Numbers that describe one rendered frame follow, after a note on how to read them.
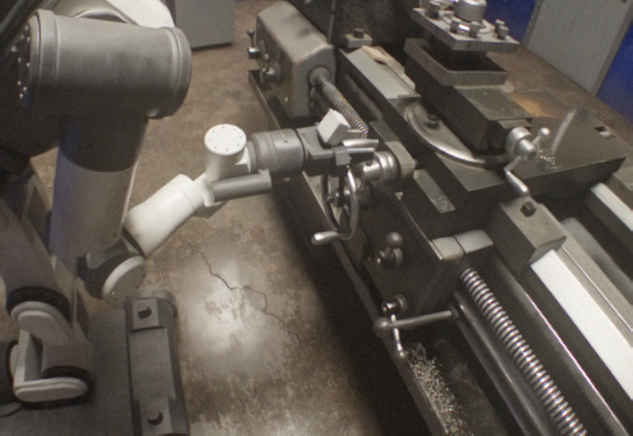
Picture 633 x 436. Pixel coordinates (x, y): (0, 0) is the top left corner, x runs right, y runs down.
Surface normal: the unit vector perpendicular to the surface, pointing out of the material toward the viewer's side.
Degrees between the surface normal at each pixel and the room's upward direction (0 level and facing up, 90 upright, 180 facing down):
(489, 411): 0
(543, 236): 0
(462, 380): 0
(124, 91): 99
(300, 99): 90
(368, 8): 90
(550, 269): 36
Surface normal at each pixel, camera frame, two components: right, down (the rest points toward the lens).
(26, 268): 0.29, 0.67
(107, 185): 0.55, 0.65
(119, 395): 0.11, -0.73
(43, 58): 0.72, 0.18
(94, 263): 0.68, -0.07
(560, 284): -0.46, -0.50
